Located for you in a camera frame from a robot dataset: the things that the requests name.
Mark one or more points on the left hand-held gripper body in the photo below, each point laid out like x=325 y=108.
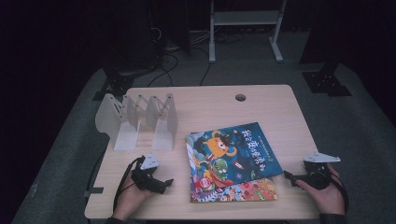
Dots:
x=146 y=180

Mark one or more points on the person's right hand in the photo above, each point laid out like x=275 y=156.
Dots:
x=330 y=199

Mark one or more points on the white metal stand frame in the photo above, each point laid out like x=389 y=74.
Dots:
x=246 y=17

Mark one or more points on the blue monster picture book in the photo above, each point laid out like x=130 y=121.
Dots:
x=230 y=155

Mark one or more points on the white expandable book rack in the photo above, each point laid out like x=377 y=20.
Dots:
x=107 y=119

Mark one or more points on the person's left hand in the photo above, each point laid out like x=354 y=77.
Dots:
x=130 y=199

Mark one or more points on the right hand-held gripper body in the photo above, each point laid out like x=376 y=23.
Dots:
x=317 y=174

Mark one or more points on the colourful animals picture book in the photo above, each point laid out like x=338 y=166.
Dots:
x=249 y=191

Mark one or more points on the black tape strip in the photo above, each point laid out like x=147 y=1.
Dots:
x=96 y=190

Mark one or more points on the black stand foot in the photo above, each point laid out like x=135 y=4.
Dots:
x=120 y=84

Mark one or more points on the black stand base plate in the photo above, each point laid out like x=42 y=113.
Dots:
x=327 y=82

